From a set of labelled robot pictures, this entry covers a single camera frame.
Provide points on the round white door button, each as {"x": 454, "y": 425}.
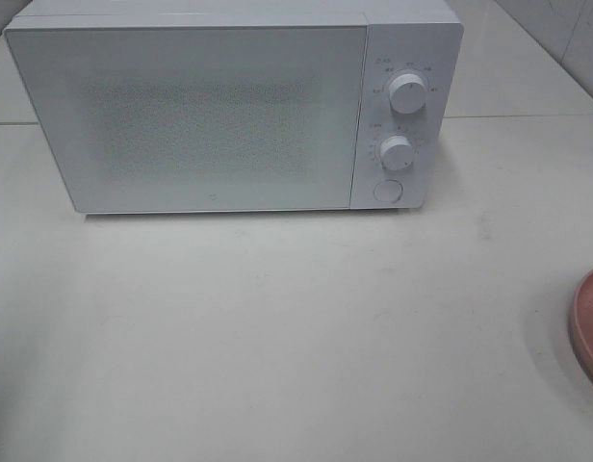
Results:
{"x": 388, "y": 191}

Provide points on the white microwave knob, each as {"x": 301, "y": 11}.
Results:
{"x": 407, "y": 92}
{"x": 397, "y": 153}

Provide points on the white microwave door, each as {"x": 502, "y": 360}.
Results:
{"x": 185, "y": 120}

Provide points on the pink round plate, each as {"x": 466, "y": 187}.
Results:
{"x": 581, "y": 324}

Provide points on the white microwave oven body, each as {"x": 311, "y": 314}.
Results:
{"x": 421, "y": 35}

